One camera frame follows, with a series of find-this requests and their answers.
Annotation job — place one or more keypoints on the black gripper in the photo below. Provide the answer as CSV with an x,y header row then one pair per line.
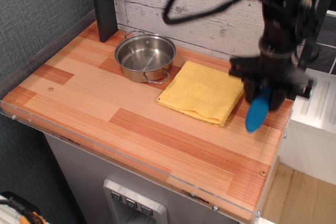
x,y
274,70

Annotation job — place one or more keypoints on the blue handled fork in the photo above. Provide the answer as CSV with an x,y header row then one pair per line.
x,y
258,110

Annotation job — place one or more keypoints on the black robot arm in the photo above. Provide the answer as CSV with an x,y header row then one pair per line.
x,y
286,24

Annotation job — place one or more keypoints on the stainless steel pot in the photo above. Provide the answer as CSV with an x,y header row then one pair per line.
x,y
146,58

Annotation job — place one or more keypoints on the yellow folded cloth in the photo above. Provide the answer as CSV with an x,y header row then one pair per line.
x,y
203,93

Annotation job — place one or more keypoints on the white toy sink unit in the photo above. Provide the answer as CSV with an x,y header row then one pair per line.
x,y
308,144

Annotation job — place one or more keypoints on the clear acrylic edge strip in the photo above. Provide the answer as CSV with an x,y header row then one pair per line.
x,y
202,160

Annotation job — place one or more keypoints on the silver dispenser panel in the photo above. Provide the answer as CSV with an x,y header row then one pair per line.
x,y
129,206

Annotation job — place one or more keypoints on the grey toy fridge cabinet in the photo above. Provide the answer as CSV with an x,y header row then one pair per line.
x,y
85,173

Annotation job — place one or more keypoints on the black orange object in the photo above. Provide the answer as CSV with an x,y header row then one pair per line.
x,y
15,209

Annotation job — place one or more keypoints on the dark right frame post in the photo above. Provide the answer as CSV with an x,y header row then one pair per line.
x,y
304,59

